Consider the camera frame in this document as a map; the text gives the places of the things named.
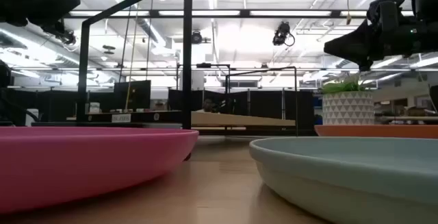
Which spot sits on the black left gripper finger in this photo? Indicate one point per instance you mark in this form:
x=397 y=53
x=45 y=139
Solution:
x=58 y=5

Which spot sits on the orange plastic plate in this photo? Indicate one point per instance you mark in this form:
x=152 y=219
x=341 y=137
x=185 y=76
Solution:
x=376 y=131

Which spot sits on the pale green plastic plate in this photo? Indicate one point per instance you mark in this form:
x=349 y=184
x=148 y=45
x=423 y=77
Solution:
x=349 y=179

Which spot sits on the pink plastic plate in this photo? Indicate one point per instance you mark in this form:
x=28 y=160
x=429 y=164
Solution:
x=85 y=162

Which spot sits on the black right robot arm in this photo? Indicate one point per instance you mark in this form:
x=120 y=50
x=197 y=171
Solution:
x=426 y=8

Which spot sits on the green leafy plant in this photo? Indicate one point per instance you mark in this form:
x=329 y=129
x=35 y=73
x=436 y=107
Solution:
x=340 y=87

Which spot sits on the white triangle-patterned plant pot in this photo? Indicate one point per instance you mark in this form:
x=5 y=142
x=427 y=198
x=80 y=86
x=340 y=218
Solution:
x=348 y=109

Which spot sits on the white cylindrical container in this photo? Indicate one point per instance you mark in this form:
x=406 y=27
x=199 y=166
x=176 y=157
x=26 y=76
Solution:
x=32 y=116

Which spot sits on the black computer monitor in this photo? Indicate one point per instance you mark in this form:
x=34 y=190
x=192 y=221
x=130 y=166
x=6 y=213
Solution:
x=137 y=95

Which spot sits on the black round ceiling fixture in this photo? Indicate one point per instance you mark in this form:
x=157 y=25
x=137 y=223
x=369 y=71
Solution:
x=196 y=37

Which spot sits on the small black clamp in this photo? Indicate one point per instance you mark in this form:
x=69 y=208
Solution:
x=204 y=65

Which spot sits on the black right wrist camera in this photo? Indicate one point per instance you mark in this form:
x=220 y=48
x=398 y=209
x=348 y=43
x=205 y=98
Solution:
x=388 y=6

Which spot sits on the black overhead camera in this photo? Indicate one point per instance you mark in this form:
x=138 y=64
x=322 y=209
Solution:
x=282 y=34

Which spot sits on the black overhead frame beam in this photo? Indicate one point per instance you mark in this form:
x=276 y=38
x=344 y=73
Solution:
x=273 y=13

